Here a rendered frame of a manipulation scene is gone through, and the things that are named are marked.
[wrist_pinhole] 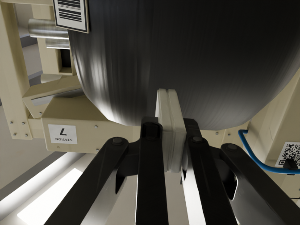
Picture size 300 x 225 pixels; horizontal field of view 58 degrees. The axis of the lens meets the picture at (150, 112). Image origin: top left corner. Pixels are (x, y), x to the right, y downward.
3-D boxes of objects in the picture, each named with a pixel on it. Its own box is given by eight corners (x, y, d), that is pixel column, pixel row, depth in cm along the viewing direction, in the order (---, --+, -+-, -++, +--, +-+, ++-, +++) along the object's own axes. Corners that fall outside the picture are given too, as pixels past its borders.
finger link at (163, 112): (168, 173, 17) (156, 172, 17) (163, 121, 23) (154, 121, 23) (173, 131, 15) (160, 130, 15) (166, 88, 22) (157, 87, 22)
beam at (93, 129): (225, 128, 89) (216, 162, 97) (211, 90, 110) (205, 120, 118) (38, 118, 87) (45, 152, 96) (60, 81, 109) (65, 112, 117)
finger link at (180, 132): (173, 131, 15) (187, 131, 15) (167, 88, 22) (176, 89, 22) (168, 173, 17) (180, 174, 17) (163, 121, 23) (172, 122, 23)
